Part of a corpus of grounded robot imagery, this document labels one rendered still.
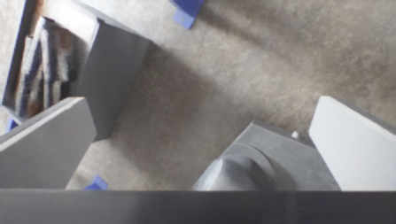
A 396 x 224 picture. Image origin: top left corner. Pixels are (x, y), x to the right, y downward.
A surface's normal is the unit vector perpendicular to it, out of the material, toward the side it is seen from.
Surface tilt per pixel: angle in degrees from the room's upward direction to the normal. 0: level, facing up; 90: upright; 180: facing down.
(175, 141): 0
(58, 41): 50
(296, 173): 0
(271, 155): 0
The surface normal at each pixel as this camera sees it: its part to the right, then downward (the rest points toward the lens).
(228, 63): -0.36, 0.11
